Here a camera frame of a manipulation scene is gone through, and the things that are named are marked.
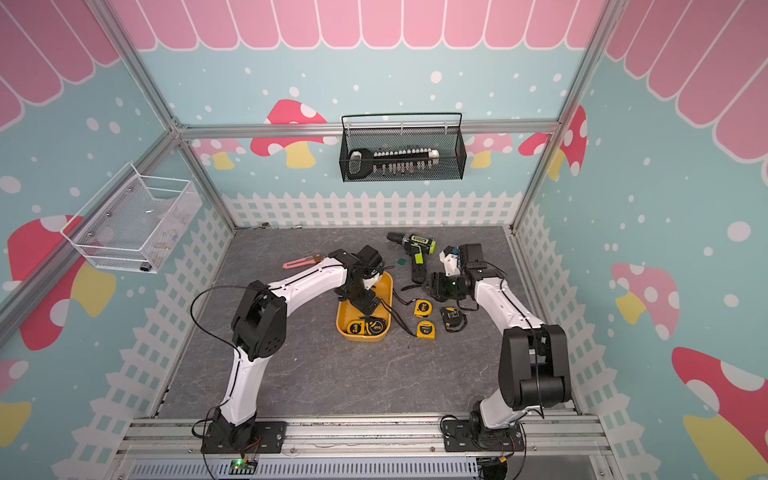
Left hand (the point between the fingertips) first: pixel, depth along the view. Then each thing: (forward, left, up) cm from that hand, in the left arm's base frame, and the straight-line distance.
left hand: (358, 305), depth 94 cm
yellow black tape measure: (-7, 0, -2) cm, 7 cm away
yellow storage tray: (-1, +4, -3) cm, 5 cm away
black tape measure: (-4, -30, -1) cm, 30 cm away
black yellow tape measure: (-7, -6, 0) cm, 10 cm away
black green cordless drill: (+24, -20, 0) cm, 31 cm away
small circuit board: (-42, +25, -7) cm, 50 cm away
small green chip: (+21, -14, -4) cm, 25 cm away
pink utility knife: (+20, +20, -4) cm, 29 cm away
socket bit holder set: (+31, -1, +31) cm, 44 cm away
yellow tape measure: (0, -20, -1) cm, 20 cm away
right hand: (+3, -23, +7) cm, 24 cm away
